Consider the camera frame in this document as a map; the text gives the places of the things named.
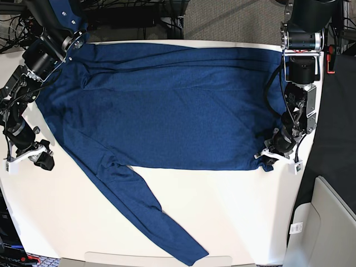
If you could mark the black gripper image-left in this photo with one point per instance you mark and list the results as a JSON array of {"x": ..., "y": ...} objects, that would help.
[{"x": 21, "y": 138}]

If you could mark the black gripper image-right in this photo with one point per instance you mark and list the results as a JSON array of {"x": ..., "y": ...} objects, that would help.
[{"x": 281, "y": 142}]

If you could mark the blue long-sleeve T-shirt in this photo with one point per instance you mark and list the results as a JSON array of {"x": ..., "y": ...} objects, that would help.
[{"x": 117, "y": 106}]

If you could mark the black cloth side table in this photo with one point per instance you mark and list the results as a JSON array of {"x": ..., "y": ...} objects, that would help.
[{"x": 332, "y": 154}]

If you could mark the grey plastic bin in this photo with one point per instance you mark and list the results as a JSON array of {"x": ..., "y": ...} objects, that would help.
[{"x": 322, "y": 232}]

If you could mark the black box with red label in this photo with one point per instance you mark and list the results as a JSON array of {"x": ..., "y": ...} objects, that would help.
[{"x": 12, "y": 252}]

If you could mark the grey tray at table edge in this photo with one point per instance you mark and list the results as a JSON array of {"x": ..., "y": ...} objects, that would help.
[{"x": 102, "y": 259}]

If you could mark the red and black clamp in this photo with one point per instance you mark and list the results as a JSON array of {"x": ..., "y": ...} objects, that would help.
[{"x": 331, "y": 54}]

